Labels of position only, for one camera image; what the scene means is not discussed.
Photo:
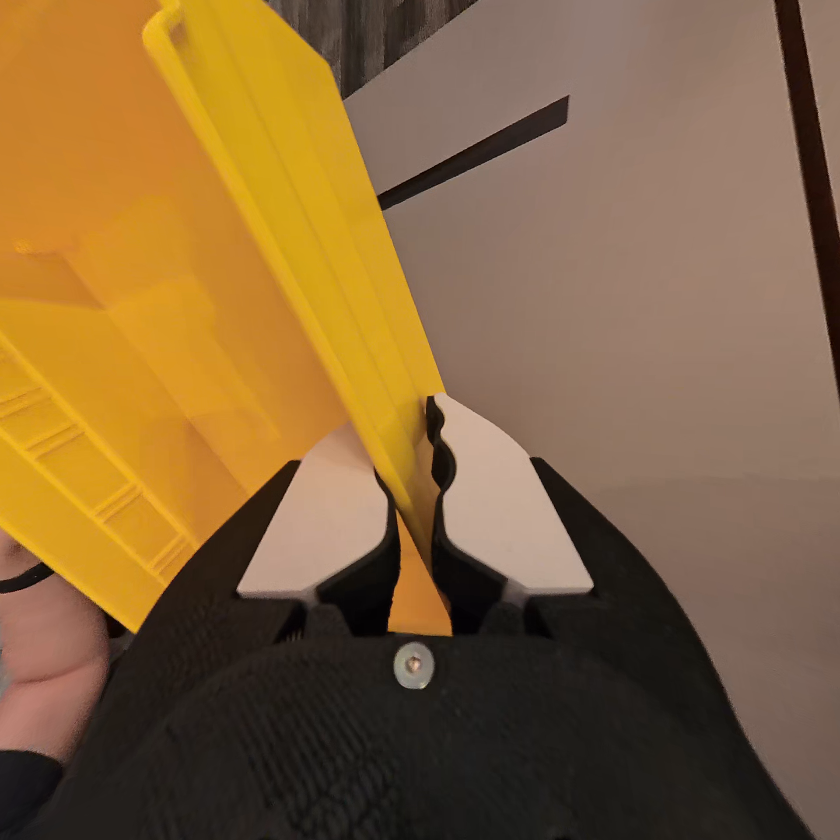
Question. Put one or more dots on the person's left forearm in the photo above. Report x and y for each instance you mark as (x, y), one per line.
(46, 656)

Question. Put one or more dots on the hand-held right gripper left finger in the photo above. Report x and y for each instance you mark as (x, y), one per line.
(321, 525)

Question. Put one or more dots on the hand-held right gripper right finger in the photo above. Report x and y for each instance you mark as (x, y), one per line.
(505, 525)

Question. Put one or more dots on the yellow plastic bin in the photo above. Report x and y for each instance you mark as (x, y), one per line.
(197, 262)

